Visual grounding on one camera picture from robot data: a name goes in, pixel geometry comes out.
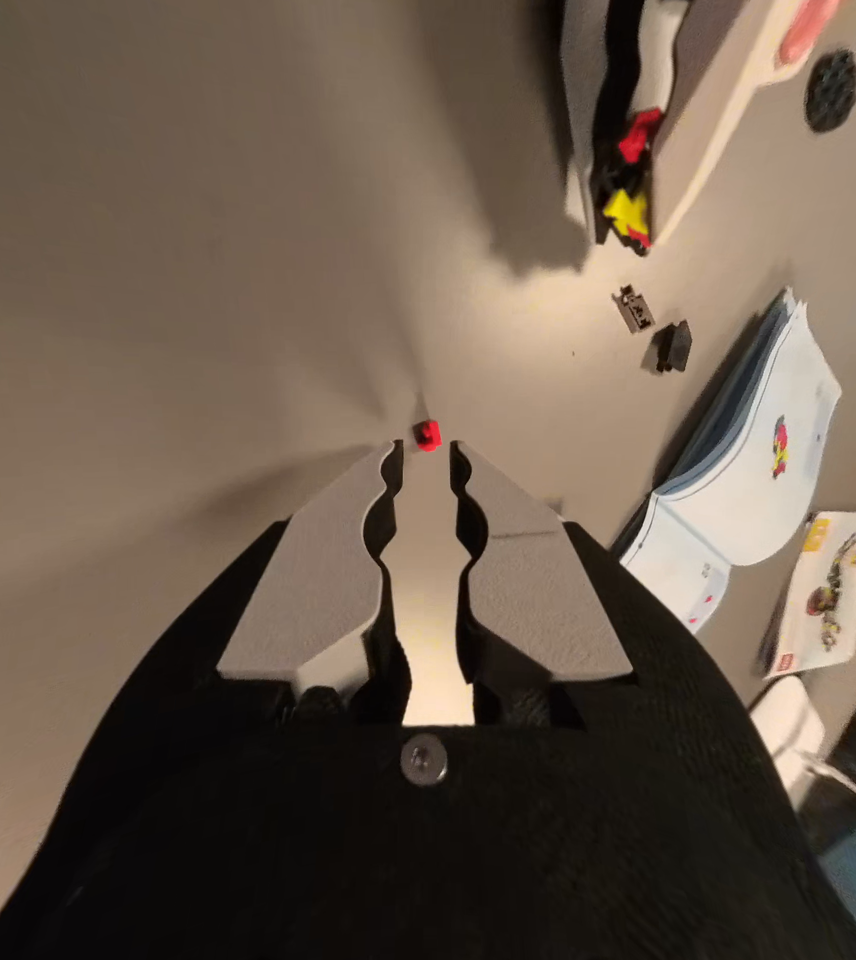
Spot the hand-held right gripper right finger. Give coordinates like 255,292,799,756
450,441,634,684

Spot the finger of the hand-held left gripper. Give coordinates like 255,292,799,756
651,0,779,246
557,0,670,243

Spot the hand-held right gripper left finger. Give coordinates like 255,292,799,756
215,439,405,681

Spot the small red yellow lego assembly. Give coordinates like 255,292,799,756
593,108,661,256

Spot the round black lego plate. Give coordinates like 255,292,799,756
805,48,856,135

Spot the flat black lego piece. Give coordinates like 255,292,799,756
611,285,656,333

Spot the black lego block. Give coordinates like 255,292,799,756
653,321,693,374

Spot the person's left hand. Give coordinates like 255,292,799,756
776,0,843,66

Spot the open instruction booklet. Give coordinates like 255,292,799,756
611,288,843,635

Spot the white object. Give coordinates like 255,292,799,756
750,675,826,789

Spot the closed instruction booklet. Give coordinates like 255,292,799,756
761,512,856,680

